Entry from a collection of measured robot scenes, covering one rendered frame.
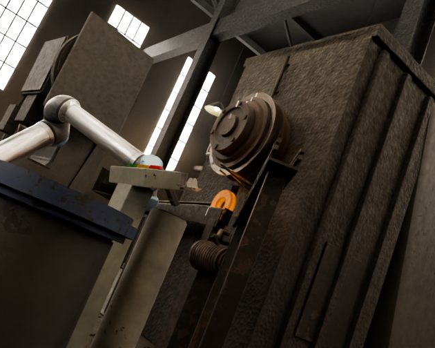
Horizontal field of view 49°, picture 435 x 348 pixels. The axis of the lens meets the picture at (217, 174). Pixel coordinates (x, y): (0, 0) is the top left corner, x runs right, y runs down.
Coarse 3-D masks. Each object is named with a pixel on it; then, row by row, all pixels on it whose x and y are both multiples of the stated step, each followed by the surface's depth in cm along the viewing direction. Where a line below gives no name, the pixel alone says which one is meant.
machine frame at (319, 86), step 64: (256, 64) 290; (320, 64) 241; (384, 64) 222; (320, 128) 219; (384, 128) 229; (192, 192) 270; (320, 192) 206; (384, 192) 231; (320, 256) 208; (384, 256) 233; (256, 320) 189; (320, 320) 208
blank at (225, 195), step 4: (220, 192) 235; (224, 192) 232; (228, 192) 230; (216, 196) 236; (220, 196) 233; (224, 196) 230; (228, 196) 228; (232, 196) 227; (216, 200) 234; (220, 200) 233; (224, 200) 234; (228, 200) 227; (232, 200) 225; (212, 204) 235; (216, 204) 233; (220, 204) 234; (224, 204) 227; (228, 204) 225; (232, 204) 225; (228, 208) 224; (232, 208) 225
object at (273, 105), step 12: (252, 96) 247; (264, 96) 238; (276, 108) 227; (276, 120) 225; (276, 132) 224; (264, 144) 220; (252, 156) 224; (264, 156) 224; (216, 168) 243; (240, 168) 226; (252, 168) 227
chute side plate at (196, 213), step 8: (160, 208) 268; (168, 208) 261; (176, 208) 255; (184, 208) 248; (192, 208) 242; (200, 208) 237; (144, 216) 278; (184, 216) 244; (192, 216) 239; (200, 216) 233; (208, 216) 228; (216, 216) 223; (216, 224) 220
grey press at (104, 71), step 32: (96, 32) 457; (64, 64) 441; (96, 64) 461; (128, 64) 484; (32, 96) 473; (96, 96) 464; (128, 96) 487; (0, 128) 496; (32, 160) 448; (64, 160) 477; (96, 160) 500
